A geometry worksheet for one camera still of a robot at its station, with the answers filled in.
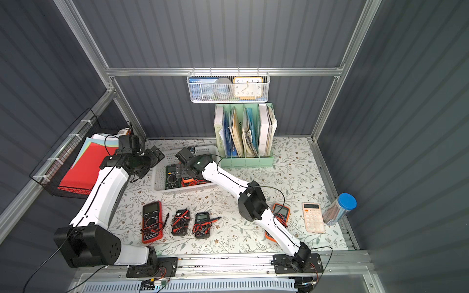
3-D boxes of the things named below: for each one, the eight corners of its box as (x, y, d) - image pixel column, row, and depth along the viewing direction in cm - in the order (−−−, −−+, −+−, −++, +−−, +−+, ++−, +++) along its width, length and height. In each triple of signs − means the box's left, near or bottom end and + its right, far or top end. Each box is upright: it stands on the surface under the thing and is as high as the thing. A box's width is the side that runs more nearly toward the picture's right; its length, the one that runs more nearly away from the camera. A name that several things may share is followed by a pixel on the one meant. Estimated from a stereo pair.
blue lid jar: (323, 225, 86) (342, 208, 70) (319, 212, 90) (336, 193, 74) (338, 225, 86) (360, 208, 70) (333, 212, 90) (353, 193, 74)
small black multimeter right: (188, 234, 84) (186, 231, 81) (200, 212, 91) (198, 208, 87) (209, 243, 82) (208, 240, 78) (219, 219, 88) (218, 216, 85)
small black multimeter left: (171, 236, 83) (168, 233, 80) (176, 212, 91) (174, 208, 87) (187, 236, 83) (185, 233, 80) (191, 212, 91) (189, 208, 87)
